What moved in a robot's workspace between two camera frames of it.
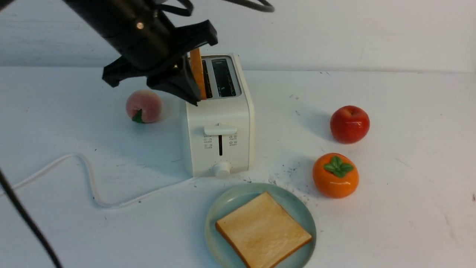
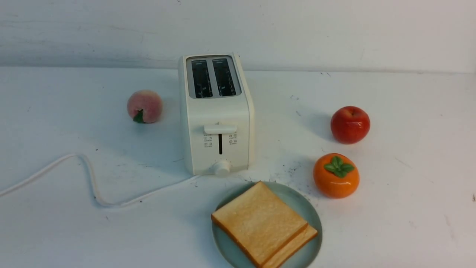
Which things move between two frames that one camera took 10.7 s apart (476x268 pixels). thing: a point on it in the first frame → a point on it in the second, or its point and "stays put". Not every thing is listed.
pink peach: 144,106 stays put
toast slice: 196,63 → 258,224
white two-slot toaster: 220,131 stays put
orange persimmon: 335,175 stays put
